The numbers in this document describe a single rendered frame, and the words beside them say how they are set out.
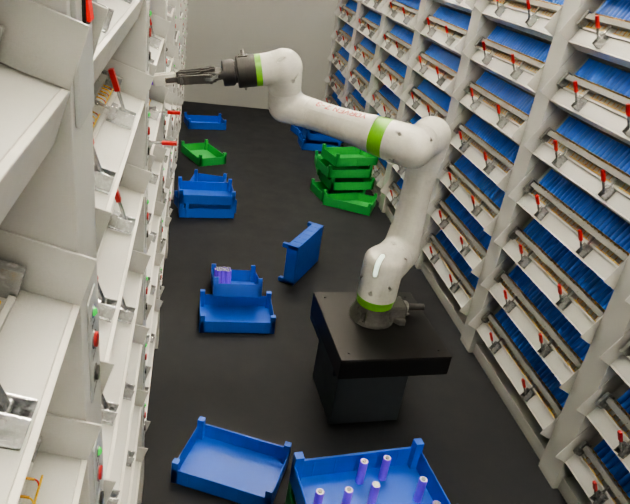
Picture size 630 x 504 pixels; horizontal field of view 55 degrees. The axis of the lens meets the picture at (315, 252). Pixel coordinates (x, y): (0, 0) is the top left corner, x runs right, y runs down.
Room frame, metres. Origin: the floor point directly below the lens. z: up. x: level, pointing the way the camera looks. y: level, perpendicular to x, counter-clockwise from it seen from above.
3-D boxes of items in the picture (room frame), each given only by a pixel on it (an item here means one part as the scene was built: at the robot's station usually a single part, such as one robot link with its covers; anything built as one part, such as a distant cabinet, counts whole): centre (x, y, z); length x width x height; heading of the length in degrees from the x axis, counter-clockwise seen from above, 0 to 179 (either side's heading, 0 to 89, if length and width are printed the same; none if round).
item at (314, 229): (2.57, 0.06, 0.10); 0.30 x 0.08 x 0.20; 161
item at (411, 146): (1.70, -0.20, 0.95); 0.18 x 0.13 x 0.12; 66
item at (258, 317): (2.07, 0.28, 0.04); 0.30 x 0.20 x 0.08; 104
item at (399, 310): (1.71, -0.27, 0.39); 0.26 x 0.15 x 0.06; 106
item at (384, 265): (1.71, -0.23, 0.51); 0.16 x 0.13 x 0.19; 156
